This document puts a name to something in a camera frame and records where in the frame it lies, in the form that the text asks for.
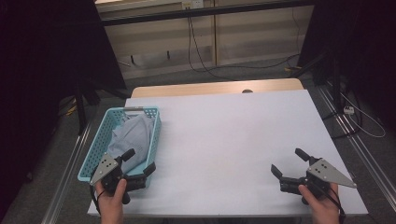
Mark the black tripod stand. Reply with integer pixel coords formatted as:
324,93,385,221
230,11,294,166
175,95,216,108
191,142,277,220
73,77,132,136

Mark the left hand-held gripper black cable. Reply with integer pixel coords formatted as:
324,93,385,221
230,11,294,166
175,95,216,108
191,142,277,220
89,183,106,217

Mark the person's left hand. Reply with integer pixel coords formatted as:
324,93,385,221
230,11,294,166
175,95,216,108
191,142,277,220
95,178,128,224

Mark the right hand-held gripper black cable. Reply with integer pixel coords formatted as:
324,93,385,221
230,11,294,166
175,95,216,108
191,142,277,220
320,186,347,224

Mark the hand-held gripper black cable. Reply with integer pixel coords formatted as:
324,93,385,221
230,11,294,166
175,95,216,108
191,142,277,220
320,186,347,224
89,183,106,217

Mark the aluminium floor rail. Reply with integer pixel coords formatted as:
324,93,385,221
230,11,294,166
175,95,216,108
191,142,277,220
316,82,396,204
41,119,94,224

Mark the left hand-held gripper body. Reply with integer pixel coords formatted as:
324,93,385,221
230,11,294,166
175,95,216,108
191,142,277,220
90,152,148,205

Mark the black wall cable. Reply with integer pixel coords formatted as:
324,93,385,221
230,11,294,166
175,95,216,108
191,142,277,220
189,17,302,70
186,17,238,81

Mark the white wall socket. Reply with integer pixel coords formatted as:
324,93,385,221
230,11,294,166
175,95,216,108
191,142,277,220
181,0,205,9

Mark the black metal stand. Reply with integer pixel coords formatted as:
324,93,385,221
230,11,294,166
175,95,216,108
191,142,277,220
290,50,344,106

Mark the person's right hand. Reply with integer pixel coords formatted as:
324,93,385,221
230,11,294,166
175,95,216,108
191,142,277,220
297,183,341,224

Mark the white floor cable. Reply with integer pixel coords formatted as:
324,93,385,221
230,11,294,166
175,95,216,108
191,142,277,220
339,91,387,139

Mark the grey tank top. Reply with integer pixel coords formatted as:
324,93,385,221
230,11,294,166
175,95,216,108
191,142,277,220
106,113,155,175

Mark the light blue plastic basket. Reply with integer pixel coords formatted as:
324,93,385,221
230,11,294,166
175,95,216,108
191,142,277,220
77,105,163,189

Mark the white table cover sheet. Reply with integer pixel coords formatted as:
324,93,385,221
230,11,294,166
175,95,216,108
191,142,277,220
87,89,369,217

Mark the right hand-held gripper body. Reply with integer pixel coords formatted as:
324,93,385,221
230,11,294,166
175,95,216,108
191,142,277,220
279,158,358,199

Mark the black floor cable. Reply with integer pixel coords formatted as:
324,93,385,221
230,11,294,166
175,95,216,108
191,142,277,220
321,88,364,140

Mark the black horizontal bar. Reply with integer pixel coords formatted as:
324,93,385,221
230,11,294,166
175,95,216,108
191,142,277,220
101,0,316,27

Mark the black curtain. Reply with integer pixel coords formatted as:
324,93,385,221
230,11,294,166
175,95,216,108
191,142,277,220
0,0,127,218
297,0,396,132

